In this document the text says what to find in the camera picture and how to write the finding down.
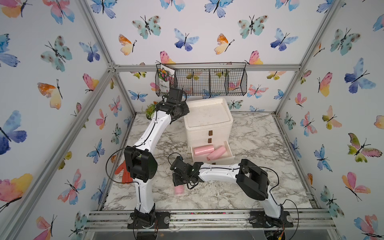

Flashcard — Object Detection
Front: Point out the potted artificial flower plant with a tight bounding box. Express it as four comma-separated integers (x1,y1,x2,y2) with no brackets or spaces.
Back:
145,101,157,121

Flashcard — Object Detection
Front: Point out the drawer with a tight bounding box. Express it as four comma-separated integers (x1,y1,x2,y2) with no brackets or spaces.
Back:
185,122,233,142
187,132,230,148
190,141,235,165

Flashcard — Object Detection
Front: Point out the red rubber glove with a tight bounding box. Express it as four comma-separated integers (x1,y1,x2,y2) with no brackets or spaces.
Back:
115,161,133,184

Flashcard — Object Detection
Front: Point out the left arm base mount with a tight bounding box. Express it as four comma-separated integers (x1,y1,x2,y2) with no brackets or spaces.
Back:
127,210,171,230

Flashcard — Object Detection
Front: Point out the white three-drawer foam cabinet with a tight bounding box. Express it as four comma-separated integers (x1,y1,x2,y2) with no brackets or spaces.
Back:
183,97,236,166

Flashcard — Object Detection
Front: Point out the aluminium front rail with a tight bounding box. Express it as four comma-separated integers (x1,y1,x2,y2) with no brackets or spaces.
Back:
85,209,336,232

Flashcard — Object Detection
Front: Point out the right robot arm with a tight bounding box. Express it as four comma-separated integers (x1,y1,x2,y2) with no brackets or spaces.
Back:
170,157,284,219

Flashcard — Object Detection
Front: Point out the black wire wall basket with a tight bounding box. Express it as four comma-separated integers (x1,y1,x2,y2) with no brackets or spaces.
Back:
155,62,248,99

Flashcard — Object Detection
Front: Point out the flower seed packet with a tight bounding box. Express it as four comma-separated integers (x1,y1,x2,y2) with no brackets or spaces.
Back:
157,64,175,94

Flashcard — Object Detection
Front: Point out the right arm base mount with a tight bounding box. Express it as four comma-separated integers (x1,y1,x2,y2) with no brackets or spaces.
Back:
248,211,294,229

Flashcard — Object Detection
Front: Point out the pink bag roll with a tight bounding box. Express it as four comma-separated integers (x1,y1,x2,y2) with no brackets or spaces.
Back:
174,185,185,196
193,145,215,156
207,146,227,161

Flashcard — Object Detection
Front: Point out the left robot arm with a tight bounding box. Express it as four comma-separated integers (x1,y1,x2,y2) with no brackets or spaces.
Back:
124,88,190,214

